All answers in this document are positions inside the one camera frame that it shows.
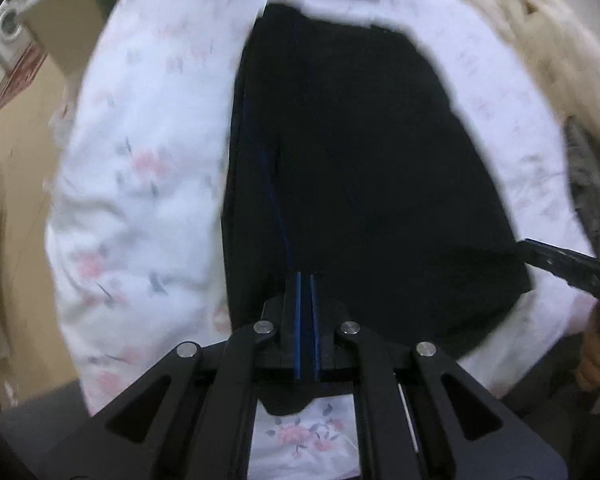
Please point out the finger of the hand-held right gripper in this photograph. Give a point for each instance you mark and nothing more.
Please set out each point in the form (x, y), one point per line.
(555, 260)

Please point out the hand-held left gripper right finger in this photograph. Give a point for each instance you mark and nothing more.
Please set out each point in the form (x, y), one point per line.
(314, 320)

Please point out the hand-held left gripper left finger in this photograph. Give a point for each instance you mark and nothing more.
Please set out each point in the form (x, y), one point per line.
(297, 320)

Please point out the black pants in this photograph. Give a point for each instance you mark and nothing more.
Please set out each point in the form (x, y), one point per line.
(360, 175)

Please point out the person's right hand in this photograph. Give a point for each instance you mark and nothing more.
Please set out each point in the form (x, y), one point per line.
(596, 355)

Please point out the grey patterned cloth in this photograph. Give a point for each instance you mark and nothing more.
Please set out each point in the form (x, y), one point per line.
(592, 185)

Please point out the white floral bed sheet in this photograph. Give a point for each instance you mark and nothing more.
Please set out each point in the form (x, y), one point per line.
(145, 185)

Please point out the cream crumpled blanket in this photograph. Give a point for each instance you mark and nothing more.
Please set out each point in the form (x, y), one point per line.
(540, 25)

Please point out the white washing machine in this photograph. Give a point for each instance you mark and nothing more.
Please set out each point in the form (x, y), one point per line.
(7, 25)

